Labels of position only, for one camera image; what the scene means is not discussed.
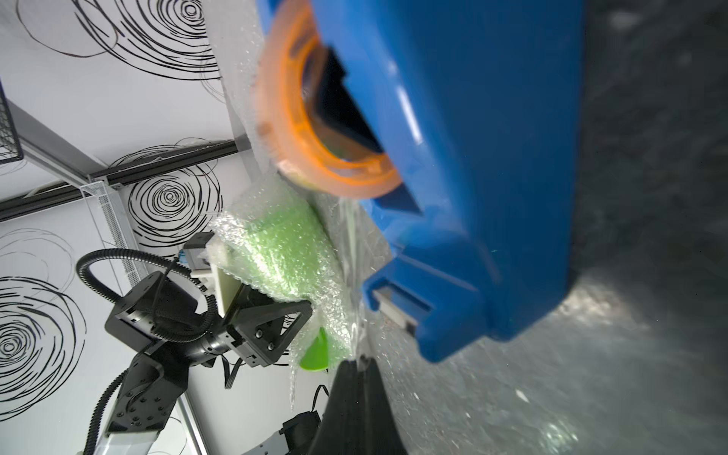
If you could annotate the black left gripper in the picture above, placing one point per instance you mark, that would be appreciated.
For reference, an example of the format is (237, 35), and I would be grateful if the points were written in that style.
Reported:
(256, 329)

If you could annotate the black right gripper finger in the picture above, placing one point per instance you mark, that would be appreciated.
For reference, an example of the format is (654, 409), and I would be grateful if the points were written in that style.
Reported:
(358, 418)

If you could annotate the green plastic wine glass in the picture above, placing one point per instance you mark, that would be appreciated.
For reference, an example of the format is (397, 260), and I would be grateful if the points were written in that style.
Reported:
(286, 254)

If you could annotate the blue tape dispenser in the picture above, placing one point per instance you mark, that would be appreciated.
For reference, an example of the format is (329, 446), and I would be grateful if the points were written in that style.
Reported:
(477, 104)

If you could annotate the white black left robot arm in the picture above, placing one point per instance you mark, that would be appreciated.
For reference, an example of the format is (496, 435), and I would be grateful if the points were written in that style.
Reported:
(159, 320)

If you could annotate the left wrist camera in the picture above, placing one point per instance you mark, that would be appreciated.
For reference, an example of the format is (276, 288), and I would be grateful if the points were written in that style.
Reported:
(225, 288)

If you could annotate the aluminium wall rail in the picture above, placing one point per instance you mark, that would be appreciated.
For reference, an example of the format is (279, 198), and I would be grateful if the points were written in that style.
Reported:
(50, 152)

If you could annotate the black wire wall basket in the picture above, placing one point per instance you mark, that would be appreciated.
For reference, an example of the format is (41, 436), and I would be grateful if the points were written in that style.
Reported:
(11, 149)

